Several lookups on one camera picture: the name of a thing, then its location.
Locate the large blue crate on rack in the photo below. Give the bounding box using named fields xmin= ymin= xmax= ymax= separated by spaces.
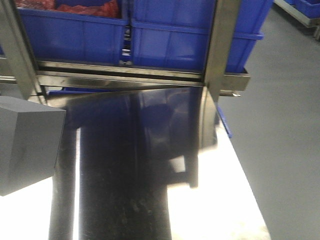
xmin=131 ymin=0 xmax=273 ymax=73

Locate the blue crate with red contents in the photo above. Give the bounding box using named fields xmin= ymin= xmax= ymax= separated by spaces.
xmin=18 ymin=0 xmax=129 ymax=64

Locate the gray box robot part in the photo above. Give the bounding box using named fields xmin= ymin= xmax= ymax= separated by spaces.
xmin=0 ymin=96 xmax=66 ymax=196

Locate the steel shelf rack right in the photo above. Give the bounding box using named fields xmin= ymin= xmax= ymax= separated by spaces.
xmin=273 ymin=0 xmax=320 ymax=42

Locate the stainless steel rack frame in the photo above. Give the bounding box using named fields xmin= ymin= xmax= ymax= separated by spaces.
xmin=0 ymin=0 xmax=250 ymax=104

